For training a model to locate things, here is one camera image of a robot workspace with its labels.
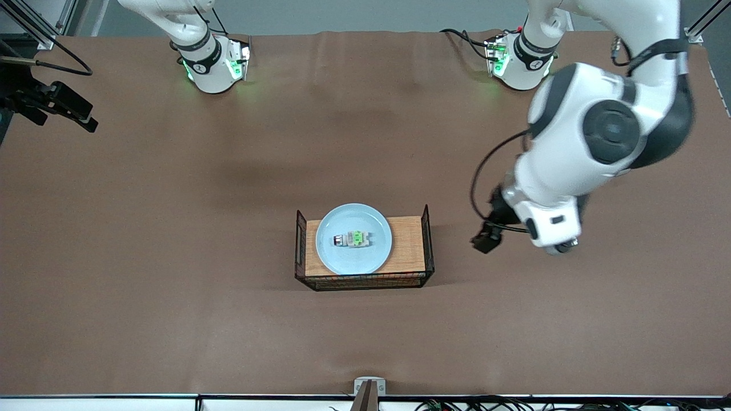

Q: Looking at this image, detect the wooden board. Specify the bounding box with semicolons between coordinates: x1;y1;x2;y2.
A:
304;216;427;277

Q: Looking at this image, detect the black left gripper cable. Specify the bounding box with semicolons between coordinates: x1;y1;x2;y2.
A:
469;130;532;235

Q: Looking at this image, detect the brown table cover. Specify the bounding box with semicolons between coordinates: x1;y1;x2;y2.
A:
0;29;731;397

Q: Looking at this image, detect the light blue round plate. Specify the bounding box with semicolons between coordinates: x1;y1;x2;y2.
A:
315;203;393;276

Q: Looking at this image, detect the silver aluminium frame profile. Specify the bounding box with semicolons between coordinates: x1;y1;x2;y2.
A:
10;0;58;51
684;0;723;45

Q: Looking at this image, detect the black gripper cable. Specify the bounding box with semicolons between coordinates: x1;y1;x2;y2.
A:
469;130;532;235
0;34;94;76

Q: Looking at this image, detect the white table edge rail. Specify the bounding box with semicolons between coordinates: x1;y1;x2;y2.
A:
0;394;731;411

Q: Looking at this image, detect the push button switch green block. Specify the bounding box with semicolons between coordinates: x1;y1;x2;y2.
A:
333;230;373;249

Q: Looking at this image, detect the black cable bundle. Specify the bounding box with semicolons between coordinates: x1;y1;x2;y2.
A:
328;395;731;411

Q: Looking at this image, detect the gray camera mount bracket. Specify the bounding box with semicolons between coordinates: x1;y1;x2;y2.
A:
351;377;387;411

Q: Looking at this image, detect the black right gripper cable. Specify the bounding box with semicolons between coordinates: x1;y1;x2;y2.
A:
0;34;94;76

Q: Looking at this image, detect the black wire mesh basket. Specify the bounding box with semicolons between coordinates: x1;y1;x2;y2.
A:
295;204;436;292

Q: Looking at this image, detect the black arm base cable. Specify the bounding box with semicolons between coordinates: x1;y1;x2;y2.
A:
439;27;493;62

